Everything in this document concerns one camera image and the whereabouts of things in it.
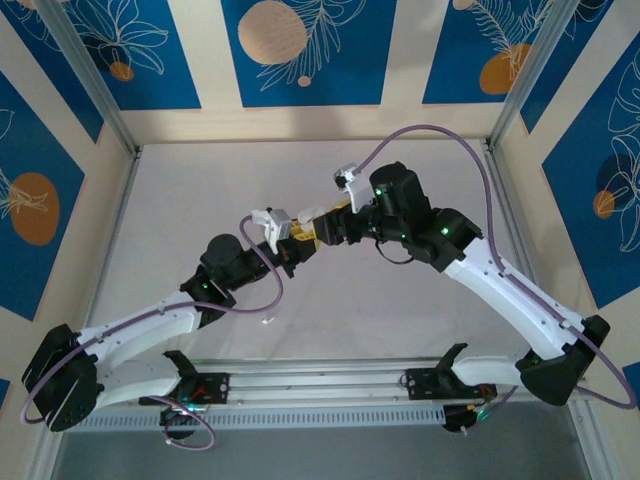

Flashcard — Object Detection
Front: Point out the grey slotted cable duct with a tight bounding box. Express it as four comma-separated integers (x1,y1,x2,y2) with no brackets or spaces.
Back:
74,405,447,433

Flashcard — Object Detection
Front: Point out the aluminium frame post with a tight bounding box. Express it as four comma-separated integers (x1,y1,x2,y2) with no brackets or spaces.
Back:
37,0,141,157
487,0,587,150

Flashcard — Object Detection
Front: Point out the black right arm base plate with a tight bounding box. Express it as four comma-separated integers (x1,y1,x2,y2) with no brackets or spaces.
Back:
405,367,496,402

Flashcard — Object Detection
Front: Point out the aluminium front mounting rail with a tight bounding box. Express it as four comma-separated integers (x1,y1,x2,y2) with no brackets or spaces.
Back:
94,355,524,409

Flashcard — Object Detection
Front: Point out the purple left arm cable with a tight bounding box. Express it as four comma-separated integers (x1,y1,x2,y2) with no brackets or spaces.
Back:
18,214,286,452

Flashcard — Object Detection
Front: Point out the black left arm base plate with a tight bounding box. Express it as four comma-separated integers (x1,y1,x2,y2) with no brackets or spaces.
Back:
138,372,231,406

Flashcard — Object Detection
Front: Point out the aluminium table side rail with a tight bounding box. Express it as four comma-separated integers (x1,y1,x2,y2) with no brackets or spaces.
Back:
74,147,144,371
482,139,576,326

